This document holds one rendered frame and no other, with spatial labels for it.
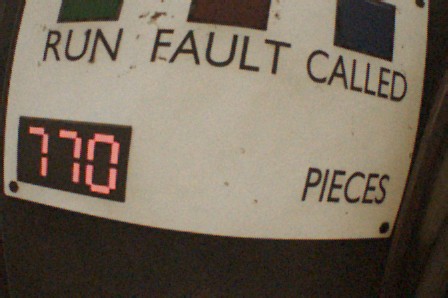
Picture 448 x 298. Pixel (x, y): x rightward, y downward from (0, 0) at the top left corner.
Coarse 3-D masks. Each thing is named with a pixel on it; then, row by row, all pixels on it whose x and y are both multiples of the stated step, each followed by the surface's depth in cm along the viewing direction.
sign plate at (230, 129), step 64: (64, 0) 44; (128, 0) 45; (192, 0) 45; (320, 0) 46; (384, 0) 46; (64, 64) 46; (128, 64) 46; (192, 64) 47; (256, 64) 47; (320, 64) 47; (384, 64) 47; (64, 128) 47; (128, 128) 47; (192, 128) 48; (256, 128) 48; (320, 128) 49; (384, 128) 49; (64, 192) 49; (128, 192) 49; (192, 192) 50; (256, 192) 50; (320, 192) 50; (384, 192) 51
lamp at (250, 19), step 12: (204, 0) 45; (216, 0) 45; (228, 0) 45; (240, 0) 45; (252, 0) 45; (264, 0) 45; (204, 12) 45; (216, 12) 45; (228, 12) 45; (240, 12) 45; (252, 12) 45; (264, 12) 45; (252, 24) 45
